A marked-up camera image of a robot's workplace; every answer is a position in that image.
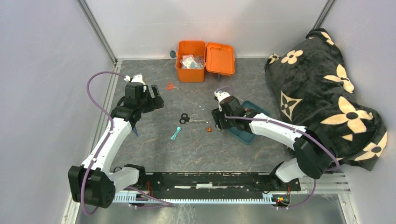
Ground orange medicine kit box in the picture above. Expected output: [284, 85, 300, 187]
[175, 41, 235, 83]

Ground teal knob behind box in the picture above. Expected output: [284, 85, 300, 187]
[170, 50, 177, 59]

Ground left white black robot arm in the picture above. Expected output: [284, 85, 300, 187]
[68, 82, 164, 208]

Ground black handled scissors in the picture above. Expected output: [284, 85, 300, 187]
[179, 113, 207, 124]

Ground black mounting base rail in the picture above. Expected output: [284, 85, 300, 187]
[134, 172, 301, 199]

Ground teal sachet by gauze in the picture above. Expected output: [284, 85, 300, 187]
[170, 126, 182, 140]

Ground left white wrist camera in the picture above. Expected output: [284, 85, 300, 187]
[124, 74, 147, 92]

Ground teal plastic tray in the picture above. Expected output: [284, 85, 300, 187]
[226, 100, 270, 145]

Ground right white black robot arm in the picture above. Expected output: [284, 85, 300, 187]
[212, 91, 339, 190]

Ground orange handled small scissors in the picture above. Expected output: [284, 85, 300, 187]
[165, 82, 179, 91]

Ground blue tweezers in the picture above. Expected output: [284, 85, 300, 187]
[132, 127, 139, 137]

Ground black floral blanket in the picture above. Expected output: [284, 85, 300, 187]
[264, 28, 388, 171]

